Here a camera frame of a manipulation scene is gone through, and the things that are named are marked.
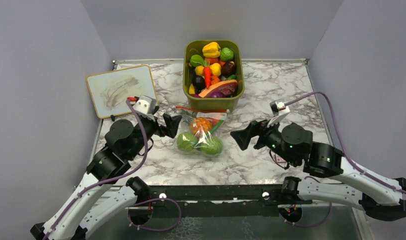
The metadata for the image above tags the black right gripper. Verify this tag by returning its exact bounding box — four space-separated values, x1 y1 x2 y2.
231 114 298 166

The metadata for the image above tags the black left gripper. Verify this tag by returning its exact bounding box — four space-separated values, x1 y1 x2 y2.
128 105 183 159

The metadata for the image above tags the orange spiky pineapple toy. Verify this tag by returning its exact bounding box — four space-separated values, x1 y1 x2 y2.
180 109 227 136

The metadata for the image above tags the clear zip bag orange zipper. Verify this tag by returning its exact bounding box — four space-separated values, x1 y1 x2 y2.
175 106 230 157

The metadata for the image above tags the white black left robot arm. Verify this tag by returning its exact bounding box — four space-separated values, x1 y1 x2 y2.
30 113 182 240

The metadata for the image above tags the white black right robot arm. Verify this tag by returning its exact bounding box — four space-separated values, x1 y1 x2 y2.
230 120 406 222

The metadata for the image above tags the small red white card box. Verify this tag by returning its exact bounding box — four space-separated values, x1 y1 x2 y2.
274 155 287 163

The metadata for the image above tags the purple eggplant toy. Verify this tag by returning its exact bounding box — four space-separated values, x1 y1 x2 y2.
206 91 226 98

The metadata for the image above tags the yellow lemon toy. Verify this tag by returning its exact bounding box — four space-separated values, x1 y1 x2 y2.
209 62 222 77
194 65 205 77

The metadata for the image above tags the orange carrot toy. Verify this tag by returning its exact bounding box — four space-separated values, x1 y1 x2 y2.
203 65 212 89

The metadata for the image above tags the green pepper toy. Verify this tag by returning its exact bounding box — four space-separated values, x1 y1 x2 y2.
189 54 205 68

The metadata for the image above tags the dark red plum toy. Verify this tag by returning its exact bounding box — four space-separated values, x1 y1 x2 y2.
221 61 237 78

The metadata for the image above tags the green plastic bin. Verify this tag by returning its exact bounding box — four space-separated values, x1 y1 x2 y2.
182 39 245 112

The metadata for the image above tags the yellow bell pepper toy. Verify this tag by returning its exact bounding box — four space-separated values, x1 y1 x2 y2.
202 41 221 58

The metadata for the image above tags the green broccoli toy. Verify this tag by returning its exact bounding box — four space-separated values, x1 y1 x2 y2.
219 47 235 62

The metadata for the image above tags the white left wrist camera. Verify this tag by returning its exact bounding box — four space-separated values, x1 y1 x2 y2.
133 95 157 121

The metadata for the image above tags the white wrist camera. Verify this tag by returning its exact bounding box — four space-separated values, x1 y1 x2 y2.
133 95 157 121
267 100 291 127

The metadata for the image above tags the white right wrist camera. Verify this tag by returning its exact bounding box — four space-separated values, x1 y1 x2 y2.
267 100 291 127

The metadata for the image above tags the black metal base rail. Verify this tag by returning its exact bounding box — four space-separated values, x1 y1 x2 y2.
127 184 312 219

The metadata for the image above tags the small whiteboard with wooden frame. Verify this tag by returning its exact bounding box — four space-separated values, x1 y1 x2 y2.
85 64 158 119

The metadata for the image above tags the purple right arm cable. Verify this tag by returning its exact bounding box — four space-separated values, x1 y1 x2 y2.
282 92 406 229

